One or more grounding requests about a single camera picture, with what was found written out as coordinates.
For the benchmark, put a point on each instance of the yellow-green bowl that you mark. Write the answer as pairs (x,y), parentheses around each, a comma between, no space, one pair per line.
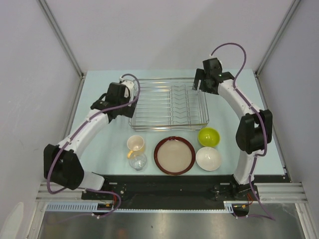
(209,137)

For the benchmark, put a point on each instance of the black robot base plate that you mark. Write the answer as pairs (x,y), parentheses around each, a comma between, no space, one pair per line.
(176,192)

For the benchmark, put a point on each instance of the white bowl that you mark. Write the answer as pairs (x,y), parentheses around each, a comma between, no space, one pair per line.
(208,158)

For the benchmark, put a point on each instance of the clear glass cup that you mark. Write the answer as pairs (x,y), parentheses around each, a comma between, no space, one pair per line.
(138,161)

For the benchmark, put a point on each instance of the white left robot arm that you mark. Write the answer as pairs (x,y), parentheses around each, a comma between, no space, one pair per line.
(62,161)

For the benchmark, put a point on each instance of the yellow mug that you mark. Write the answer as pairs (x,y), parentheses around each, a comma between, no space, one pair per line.
(136,145)

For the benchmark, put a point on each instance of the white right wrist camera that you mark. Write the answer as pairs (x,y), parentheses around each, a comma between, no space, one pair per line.
(213,57)

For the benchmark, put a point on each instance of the light blue cable duct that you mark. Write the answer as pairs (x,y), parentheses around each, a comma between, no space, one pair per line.
(100,208)

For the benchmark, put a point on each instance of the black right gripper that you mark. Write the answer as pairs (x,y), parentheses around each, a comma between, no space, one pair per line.
(201,75)

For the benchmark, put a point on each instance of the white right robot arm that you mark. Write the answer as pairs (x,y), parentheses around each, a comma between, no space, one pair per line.
(254,132)

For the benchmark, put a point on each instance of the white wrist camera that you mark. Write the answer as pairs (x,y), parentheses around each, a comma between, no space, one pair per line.
(129,87)
(213,57)

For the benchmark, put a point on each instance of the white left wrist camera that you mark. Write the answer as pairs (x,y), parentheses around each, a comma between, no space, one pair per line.
(129,87)

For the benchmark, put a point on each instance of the dark red rimmed plate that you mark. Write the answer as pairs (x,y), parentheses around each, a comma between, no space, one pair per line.
(174,155)

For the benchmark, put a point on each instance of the metal wire dish rack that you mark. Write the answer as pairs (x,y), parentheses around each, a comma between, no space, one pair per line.
(169,104)

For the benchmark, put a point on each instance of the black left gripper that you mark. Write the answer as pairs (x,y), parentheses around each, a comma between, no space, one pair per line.
(127,111)

